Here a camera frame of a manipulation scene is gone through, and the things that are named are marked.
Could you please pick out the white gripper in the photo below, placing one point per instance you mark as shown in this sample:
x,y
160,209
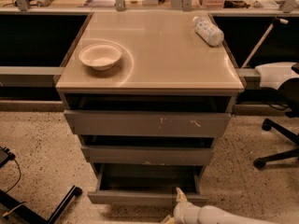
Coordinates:
x,y
183,211

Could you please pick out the grey bottom drawer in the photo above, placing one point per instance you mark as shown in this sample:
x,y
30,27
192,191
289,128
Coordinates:
x,y
149,185

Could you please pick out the grey drawer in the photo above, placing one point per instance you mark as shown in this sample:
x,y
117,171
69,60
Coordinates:
x,y
134,123
148,155
149,185

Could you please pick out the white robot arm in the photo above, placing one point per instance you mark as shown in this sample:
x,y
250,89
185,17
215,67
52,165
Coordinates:
x,y
209,214

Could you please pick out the grey middle drawer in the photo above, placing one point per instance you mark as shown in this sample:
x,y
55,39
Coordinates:
x,y
148,155

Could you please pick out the grey drawer cabinet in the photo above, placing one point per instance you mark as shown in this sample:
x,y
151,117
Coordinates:
x,y
165,67

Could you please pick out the grey top drawer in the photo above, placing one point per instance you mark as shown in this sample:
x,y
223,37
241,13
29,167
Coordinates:
x,y
134,123

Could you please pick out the black metal stand base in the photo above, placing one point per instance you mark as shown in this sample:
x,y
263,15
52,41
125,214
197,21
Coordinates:
x,y
42,210

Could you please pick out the white paper bowl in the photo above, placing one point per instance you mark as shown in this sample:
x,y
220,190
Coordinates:
x,y
100,57

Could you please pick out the clear plastic water bottle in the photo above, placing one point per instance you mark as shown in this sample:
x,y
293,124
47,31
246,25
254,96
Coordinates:
x,y
212,34

